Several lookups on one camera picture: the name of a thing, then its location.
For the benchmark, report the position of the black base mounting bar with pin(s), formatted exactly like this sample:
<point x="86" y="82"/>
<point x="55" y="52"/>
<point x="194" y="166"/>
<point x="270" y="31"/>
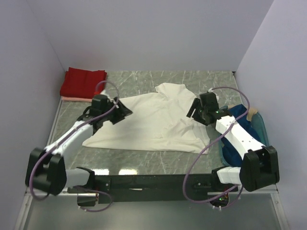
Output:
<point x="168" y="187"/>

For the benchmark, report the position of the folded pink t shirt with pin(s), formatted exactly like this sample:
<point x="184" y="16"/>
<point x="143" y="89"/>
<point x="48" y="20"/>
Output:
<point x="74" y="99"/>

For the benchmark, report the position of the teal plastic basket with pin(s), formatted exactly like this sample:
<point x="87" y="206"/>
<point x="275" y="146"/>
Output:
<point x="259" y="125"/>

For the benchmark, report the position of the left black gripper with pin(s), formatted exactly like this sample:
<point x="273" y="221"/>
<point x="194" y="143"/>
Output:
<point x="117" y="113"/>

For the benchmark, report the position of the blue t shirt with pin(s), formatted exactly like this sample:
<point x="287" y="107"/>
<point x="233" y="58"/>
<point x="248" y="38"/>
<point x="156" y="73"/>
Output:
<point x="230" y="156"/>

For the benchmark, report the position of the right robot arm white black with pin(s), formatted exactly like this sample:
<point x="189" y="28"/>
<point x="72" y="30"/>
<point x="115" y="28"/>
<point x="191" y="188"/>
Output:
<point x="259" y="166"/>

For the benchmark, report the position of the aluminium frame rail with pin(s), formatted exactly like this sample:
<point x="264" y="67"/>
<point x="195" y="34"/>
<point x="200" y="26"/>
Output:
<point x="271" y="189"/>

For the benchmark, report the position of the folded red t shirt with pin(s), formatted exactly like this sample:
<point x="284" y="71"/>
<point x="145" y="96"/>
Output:
<point x="79" y="83"/>

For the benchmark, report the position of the white t shirt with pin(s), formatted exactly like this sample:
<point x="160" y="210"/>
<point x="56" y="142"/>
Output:
<point x="158" y="123"/>

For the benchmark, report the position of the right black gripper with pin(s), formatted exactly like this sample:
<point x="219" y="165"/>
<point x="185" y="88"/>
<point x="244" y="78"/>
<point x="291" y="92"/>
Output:
<point x="198" y="113"/>

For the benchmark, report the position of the beige t shirt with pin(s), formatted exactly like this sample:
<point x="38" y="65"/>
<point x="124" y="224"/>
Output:
<point x="253" y="112"/>

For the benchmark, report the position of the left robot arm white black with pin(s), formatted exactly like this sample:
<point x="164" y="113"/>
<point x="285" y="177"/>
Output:
<point x="46" y="170"/>

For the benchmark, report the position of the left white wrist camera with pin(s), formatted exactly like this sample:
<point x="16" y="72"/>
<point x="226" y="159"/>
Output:
<point x="104" y="92"/>

